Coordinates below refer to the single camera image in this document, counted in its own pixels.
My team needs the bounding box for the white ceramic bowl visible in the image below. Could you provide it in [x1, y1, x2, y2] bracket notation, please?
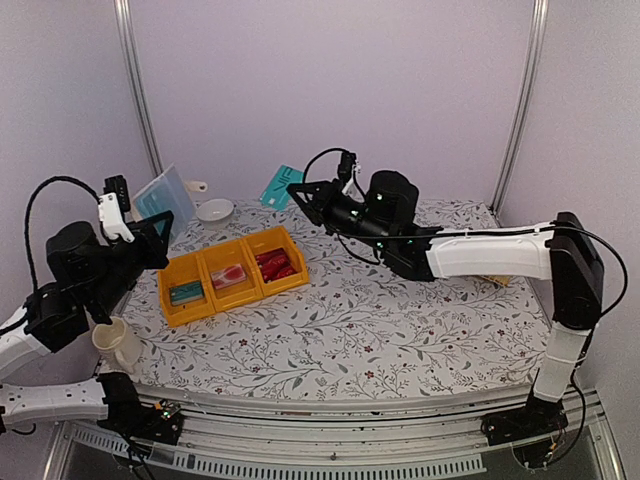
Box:
[196, 199, 235, 230]

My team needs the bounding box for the aluminium frame post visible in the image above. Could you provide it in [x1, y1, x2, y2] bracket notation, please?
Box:
[490, 0, 549, 217]
[113, 0, 165, 177]

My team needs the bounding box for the yellow middle storage bin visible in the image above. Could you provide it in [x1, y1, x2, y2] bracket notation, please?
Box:
[197, 240, 263, 313]

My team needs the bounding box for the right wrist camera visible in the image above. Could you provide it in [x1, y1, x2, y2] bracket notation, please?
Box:
[337, 150, 361, 195]

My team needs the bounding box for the dark red VIP card stack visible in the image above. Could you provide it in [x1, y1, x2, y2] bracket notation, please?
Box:
[255, 248, 297, 284]

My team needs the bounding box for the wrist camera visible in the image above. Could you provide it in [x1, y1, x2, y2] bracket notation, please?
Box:
[337, 150, 361, 195]
[98, 175, 134, 243]

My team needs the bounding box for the yellow left storage bin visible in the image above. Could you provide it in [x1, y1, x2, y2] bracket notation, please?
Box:
[157, 253, 215, 328]

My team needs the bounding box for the front aluminium rail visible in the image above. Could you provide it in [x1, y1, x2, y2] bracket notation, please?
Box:
[44, 387, 626, 479]

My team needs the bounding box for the green card stack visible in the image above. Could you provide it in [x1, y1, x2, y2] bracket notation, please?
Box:
[169, 281, 205, 307]

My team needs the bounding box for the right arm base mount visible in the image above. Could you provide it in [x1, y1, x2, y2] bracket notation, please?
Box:
[480, 397, 568, 446]

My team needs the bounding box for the right aluminium frame post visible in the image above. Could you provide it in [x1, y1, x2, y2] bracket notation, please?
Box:
[490, 0, 549, 217]

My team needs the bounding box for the left black cable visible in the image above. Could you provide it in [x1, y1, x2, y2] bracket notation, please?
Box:
[24, 175, 104, 291]

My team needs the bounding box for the woven bamboo tray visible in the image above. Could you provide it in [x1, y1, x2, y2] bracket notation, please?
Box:
[483, 275, 512, 287]

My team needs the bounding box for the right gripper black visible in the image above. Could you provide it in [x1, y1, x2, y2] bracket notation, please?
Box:
[287, 177, 393, 253]

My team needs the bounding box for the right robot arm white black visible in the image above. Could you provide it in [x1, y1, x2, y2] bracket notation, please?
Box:
[286, 170, 604, 436]

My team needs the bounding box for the beige card holder wallet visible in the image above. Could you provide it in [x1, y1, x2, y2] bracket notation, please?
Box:
[131, 165, 208, 244]

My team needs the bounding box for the black cable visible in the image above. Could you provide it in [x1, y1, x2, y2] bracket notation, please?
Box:
[24, 175, 104, 291]
[302, 146, 630, 321]

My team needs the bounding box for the teal VIP credit card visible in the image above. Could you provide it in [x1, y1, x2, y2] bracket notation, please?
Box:
[260, 165, 303, 211]

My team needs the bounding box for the pink white card stack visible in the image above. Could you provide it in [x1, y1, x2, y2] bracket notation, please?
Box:
[210, 264, 247, 290]

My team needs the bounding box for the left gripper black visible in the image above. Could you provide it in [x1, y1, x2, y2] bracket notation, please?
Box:
[88, 210, 174, 317]

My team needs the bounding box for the right black cable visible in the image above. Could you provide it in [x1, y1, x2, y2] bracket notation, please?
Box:
[302, 146, 630, 321]

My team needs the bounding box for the left aluminium frame post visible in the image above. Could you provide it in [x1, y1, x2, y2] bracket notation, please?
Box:
[113, 0, 165, 177]

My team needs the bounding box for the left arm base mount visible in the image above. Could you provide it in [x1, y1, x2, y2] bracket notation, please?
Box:
[97, 400, 184, 446]

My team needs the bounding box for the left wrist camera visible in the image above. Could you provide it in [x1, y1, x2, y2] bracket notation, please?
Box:
[98, 175, 134, 243]

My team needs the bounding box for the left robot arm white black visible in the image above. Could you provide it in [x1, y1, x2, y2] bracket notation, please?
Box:
[1, 211, 180, 443]

